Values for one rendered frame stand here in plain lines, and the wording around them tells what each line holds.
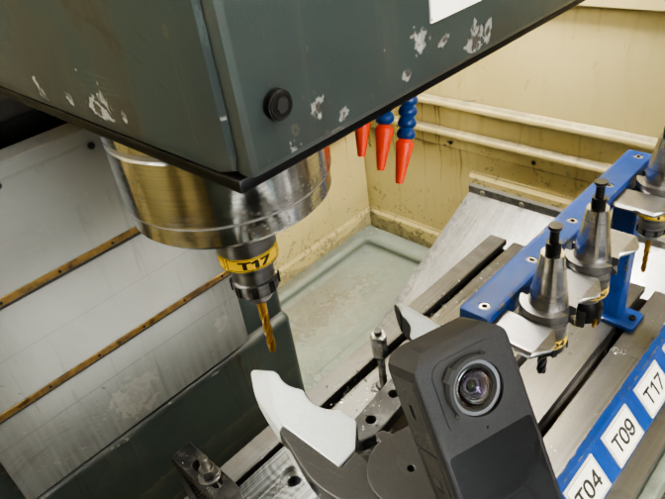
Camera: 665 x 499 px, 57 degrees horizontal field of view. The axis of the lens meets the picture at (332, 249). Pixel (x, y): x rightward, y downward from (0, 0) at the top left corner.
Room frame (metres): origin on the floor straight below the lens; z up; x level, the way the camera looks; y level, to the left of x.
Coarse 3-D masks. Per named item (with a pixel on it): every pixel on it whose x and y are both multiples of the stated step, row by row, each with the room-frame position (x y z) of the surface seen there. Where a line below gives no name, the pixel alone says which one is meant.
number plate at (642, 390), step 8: (648, 368) 0.63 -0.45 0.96; (656, 368) 0.64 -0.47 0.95; (648, 376) 0.62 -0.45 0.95; (656, 376) 0.63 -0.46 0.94; (664, 376) 0.63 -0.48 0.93; (640, 384) 0.61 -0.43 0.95; (648, 384) 0.61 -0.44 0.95; (656, 384) 0.62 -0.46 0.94; (664, 384) 0.62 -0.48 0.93; (640, 392) 0.60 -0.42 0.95; (648, 392) 0.60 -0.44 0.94; (656, 392) 0.61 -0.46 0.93; (664, 392) 0.61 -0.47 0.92; (640, 400) 0.59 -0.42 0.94; (648, 400) 0.59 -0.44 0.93; (656, 400) 0.59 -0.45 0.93; (648, 408) 0.58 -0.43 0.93; (656, 408) 0.58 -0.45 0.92
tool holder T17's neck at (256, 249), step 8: (264, 240) 0.41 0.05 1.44; (272, 240) 0.42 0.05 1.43; (232, 248) 0.40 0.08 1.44; (240, 248) 0.40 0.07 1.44; (248, 248) 0.40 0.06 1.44; (256, 248) 0.40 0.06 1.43; (264, 248) 0.41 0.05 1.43; (224, 256) 0.41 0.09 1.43; (232, 256) 0.40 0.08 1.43; (240, 256) 0.40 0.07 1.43; (248, 256) 0.40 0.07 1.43; (256, 256) 0.40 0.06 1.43; (232, 272) 0.41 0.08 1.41; (248, 272) 0.40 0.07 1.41
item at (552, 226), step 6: (552, 222) 0.53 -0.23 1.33; (558, 222) 0.53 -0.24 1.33; (552, 228) 0.52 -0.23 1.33; (558, 228) 0.52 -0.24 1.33; (552, 234) 0.52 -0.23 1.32; (558, 234) 0.52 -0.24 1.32; (546, 240) 0.53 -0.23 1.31; (552, 240) 0.52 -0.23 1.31; (558, 240) 0.52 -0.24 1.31; (546, 246) 0.52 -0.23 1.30; (552, 246) 0.52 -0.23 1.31; (558, 246) 0.51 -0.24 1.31; (546, 252) 0.52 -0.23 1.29; (552, 252) 0.52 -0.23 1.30; (558, 252) 0.52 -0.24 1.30
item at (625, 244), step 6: (612, 234) 0.64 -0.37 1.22; (618, 234) 0.64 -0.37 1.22; (624, 234) 0.64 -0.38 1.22; (612, 240) 0.63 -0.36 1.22; (618, 240) 0.63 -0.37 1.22; (624, 240) 0.62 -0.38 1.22; (630, 240) 0.62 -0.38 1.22; (636, 240) 0.62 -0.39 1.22; (618, 246) 0.61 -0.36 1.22; (624, 246) 0.61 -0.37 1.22; (630, 246) 0.61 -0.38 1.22; (636, 246) 0.61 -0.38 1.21; (618, 252) 0.60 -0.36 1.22; (624, 252) 0.60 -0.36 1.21; (630, 252) 0.60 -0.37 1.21
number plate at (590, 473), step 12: (588, 456) 0.50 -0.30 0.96; (588, 468) 0.48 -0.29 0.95; (600, 468) 0.49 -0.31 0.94; (576, 480) 0.47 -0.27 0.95; (588, 480) 0.47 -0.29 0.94; (600, 480) 0.48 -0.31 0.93; (564, 492) 0.45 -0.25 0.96; (576, 492) 0.46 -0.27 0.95; (588, 492) 0.46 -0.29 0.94; (600, 492) 0.46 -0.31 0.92
